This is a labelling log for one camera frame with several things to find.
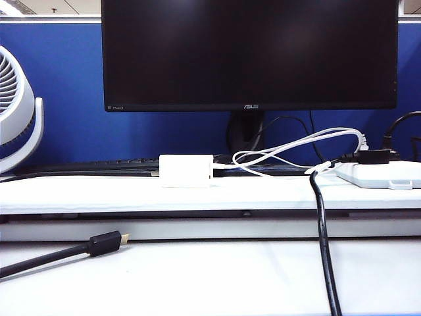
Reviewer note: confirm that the white power strip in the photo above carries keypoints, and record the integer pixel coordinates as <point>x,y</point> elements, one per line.
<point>371,172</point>

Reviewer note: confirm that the blue printed mouse pad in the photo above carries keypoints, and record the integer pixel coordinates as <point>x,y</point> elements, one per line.
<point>279,170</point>

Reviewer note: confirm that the black ASUS monitor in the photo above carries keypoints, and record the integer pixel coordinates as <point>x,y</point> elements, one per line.
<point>250,49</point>

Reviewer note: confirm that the white desk fan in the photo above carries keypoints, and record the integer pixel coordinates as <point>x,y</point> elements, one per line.
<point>16,125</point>

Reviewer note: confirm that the white charging base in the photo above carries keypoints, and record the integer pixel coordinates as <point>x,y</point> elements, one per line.
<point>184,171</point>

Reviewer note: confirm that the blue office partition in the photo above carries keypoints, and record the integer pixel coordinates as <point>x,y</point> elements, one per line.
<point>72,82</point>

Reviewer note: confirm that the black Logitech keyboard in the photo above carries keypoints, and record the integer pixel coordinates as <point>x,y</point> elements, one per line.
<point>125,163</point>

